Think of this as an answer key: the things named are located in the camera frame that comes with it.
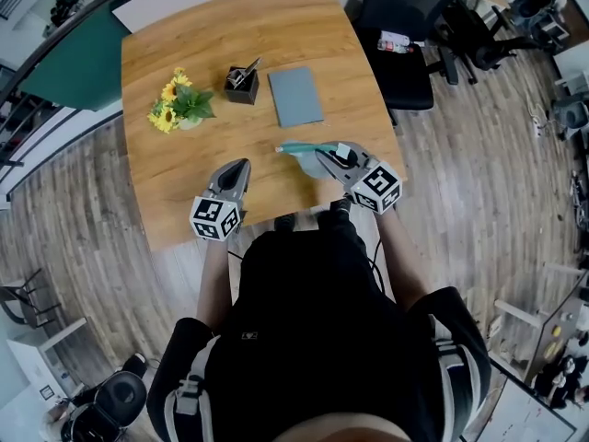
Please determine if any grey harness strap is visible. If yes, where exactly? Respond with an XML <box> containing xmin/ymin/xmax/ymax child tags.
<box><xmin>164</xmin><ymin>333</ymin><xmax>222</xmax><ymax>442</ymax></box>
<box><xmin>432</xmin><ymin>320</ymin><xmax>479</xmax><ymax>442</ymax></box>

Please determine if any green partition panel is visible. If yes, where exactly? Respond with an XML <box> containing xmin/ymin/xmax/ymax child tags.
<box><xmin>20</xmin><ymin>9</ymin><xmax>125</xmax><ymax>112</ymax></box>

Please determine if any metal binder clip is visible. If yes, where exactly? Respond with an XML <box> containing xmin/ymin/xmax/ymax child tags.
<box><xmin>225</xmin><ymin>56</ymin><xmax>263</xmax><ymax>89</ymax></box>

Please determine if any person's left forearm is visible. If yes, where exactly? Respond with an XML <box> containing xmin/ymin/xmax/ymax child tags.
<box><xmin>196</xmin><ymin>237</ymin><xmax>234</xmax><ymax>326</ymax></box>

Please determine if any person's right forearm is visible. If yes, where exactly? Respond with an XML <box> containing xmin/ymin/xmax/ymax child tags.
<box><xmin>375</xmin><ymin>209</ymin><xmax>433</xmax><ymax>312</ymax></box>

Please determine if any potted artificial sunflower plant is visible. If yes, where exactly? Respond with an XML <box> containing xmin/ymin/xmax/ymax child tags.
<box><xmin>146</xmin><ymin>65</ymin><xmax>217</xmax><ymax>135</ymax></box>

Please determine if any person's head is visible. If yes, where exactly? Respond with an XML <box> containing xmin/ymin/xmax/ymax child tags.
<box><xmin>280</xmin><ymin>414</ymin><xmax>410</xmax><ymax>442</ymax></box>

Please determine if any clear plastic bottle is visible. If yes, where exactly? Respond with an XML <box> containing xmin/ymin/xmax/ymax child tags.
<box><xmin>376</xmin><ymin>39</ymin><xmax>415</xmax><ymax>56</ymax></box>

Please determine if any white side table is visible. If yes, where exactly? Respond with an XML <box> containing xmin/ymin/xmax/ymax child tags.
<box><xmin>6</xmin><ymin>318</ymin><xmax>88</xmax><ymax>400</ymax></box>

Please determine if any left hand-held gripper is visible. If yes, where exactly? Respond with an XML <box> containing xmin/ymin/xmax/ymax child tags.
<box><xmin>188</xmin><ymin>157</ymin><xmax>253</xmax><ymax>244</ymax></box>

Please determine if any dark metal-frame chair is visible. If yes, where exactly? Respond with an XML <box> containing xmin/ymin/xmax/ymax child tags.
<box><xmin>0</xmin><ymin>267</ymin><xmax>64</xmax><ymax>332</ymax></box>

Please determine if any black metal railing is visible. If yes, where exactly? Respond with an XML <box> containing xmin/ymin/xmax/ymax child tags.
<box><xmin>0</xmin><ymin>89</ymin><xmax>29</xmax><ymax>170</ymax></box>

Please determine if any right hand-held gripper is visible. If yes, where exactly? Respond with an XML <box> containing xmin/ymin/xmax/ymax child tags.
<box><xmin>314</xmin><ymin>141</ymin><xmax>403</xmax><ymax>216</ymax></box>

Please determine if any white black-framed board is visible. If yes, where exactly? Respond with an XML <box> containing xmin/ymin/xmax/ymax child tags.
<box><xmin>488</xmin><ymin>375</ymin><xmax>577</xmax><ymax>442</ymax></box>

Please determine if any person's black clothing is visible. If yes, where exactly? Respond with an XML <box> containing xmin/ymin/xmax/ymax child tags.
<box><xmin>145</xmin><ymin>207</ymin><xmax>492</xmax><ymax>442</ymax></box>

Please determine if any white desk frame bar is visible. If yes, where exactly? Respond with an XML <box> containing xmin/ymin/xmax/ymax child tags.
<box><xmin>494</xmin><ymin>299</ymin><xmax>545</xmax><ymax>329</ymax></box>

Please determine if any grey notebook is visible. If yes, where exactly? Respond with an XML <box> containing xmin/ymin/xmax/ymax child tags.
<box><xmin>267</xmin><ymin>65</ymin><xmax>326</xmax><ymax>130</ymax></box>

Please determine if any black office chair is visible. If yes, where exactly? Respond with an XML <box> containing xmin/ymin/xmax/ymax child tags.
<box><xmin>433</xmin><ymin>0</ymin><xmax>539</xmax><ymax>87</ymax></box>
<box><xmin>352</xmin><ymin>0</ymin><xmax>436</xmax><ymax>126</ymax></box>

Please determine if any black square pen holder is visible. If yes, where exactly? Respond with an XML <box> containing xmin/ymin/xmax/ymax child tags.
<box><xmin>224</xmin><ymin>65</ymin><xmax>260</xmax><ymax>106</ymax></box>

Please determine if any light teal pencil pouch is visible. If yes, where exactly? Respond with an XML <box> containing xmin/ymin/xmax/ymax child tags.
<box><xmin>274</xmin><ymin>139</ymin><xmax>350</xmax><ymax>182</ymax></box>

